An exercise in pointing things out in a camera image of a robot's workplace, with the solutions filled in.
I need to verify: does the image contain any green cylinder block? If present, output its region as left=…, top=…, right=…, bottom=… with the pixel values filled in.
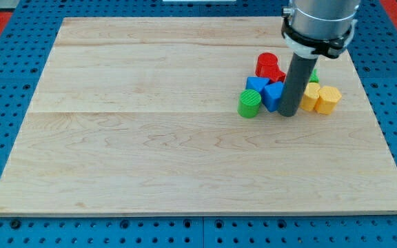
left=237, top=90, right=262, bottom=118

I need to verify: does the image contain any blue triangle block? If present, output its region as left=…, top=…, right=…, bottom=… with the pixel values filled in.
left=245, top=76, right=270, bottom=93

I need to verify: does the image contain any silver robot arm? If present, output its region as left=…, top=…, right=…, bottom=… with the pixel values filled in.
left=289, top=0, right=360, bottom=40

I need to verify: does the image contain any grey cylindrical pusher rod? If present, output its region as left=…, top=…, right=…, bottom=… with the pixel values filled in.
left=277, top=53, right=318, bottom=117

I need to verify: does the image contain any light wooden board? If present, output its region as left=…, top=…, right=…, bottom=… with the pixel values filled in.
left=0, top=17, right=397, bottom=217

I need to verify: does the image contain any yellow hexagon block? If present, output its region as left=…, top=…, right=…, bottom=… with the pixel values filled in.
left=314, top=86, right=342, bottom=115

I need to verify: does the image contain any red cylinder block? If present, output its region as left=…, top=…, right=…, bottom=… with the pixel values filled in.
left=255, top=52, right=278, bottom=76

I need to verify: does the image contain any green star block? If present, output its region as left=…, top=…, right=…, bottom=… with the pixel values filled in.
left=309, top=69, right=319, bottom=83

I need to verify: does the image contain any yellow pentagon block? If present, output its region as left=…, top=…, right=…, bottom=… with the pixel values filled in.
left=300, top=83, right=320, bottom=112

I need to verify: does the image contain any blue cube block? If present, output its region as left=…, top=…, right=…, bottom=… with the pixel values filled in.
left=261, top=81, right=284, bottom=112

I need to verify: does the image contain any red star block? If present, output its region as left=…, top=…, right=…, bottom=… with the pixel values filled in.
left=260, top=66, right=286, bottom=83

